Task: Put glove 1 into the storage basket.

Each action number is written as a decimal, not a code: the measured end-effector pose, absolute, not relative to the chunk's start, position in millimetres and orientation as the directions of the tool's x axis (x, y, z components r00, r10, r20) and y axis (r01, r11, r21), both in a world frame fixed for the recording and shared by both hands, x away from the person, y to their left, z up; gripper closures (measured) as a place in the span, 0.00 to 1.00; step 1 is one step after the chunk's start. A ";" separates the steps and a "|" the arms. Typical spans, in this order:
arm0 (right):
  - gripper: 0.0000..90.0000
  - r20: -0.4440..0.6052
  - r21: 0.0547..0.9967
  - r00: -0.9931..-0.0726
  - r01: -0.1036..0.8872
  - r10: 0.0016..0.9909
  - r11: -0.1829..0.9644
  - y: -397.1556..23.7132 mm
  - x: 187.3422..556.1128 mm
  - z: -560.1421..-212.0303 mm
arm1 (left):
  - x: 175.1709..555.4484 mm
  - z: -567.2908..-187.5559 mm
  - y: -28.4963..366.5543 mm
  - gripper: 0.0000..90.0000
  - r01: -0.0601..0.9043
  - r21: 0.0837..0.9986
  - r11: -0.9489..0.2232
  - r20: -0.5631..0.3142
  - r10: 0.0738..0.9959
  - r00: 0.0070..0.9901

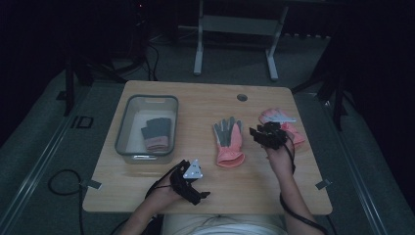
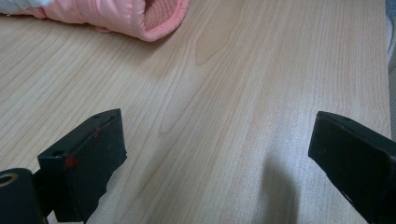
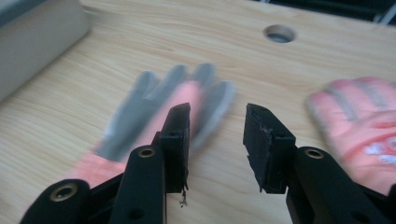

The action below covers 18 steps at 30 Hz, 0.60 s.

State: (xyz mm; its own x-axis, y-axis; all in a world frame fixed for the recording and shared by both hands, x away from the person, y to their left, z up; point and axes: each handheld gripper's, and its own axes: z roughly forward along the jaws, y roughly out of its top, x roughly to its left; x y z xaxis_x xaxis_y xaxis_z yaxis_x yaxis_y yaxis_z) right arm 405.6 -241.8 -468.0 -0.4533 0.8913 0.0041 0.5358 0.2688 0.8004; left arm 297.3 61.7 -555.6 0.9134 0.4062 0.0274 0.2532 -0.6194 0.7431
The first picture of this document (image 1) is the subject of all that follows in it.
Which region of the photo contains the black rectangular floor frame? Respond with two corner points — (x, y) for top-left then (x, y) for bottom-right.
(69, 115), (95, 129)

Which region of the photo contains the grey table clip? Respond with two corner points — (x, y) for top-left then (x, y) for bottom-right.
(79, 179), (103, 191)
(314, 178), (333, 191)

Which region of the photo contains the person's white shirt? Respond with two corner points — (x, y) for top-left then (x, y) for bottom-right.
(161, 213), (290, 235)

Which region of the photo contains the person's left hand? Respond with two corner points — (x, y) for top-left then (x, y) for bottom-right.
(150, 174), (184, 207)

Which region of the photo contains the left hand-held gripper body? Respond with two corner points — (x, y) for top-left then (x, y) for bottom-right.
(168, 159), (206, 204)

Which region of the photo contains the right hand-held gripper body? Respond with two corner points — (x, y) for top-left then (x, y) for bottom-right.
(257, 125), (290, 151)

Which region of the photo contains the grey pink labelled knit glove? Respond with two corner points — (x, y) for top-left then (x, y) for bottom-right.
(140, 126), (151, 145)

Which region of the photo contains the white metal stand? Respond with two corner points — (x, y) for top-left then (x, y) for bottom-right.
(192, 0), (291, 82)

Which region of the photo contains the person's right hand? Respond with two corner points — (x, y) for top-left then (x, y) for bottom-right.
(264, 130), (297, 179)

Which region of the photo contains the pink ski glove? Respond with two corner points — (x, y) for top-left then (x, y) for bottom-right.
(212, 116), (246, 168)
(258, 108), (307, 147)

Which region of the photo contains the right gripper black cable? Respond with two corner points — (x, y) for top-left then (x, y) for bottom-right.
(278, 136), (331, 235)

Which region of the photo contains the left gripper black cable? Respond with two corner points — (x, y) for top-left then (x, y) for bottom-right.
(144, 167), (184, 201)

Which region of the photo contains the black floor cable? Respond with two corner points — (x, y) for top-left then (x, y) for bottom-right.
(47, 168), (86, 235)

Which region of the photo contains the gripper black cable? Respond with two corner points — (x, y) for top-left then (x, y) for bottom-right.
(144, 167), (184, 201)
(278, 136), (331, 235)

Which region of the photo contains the black tripod stand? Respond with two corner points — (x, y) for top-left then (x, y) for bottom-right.
(56, 0), (161, 118)
(291, 28), (351, 132)

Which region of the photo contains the clear plastic bin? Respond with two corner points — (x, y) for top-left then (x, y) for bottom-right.
(114, 94), (180, 165)

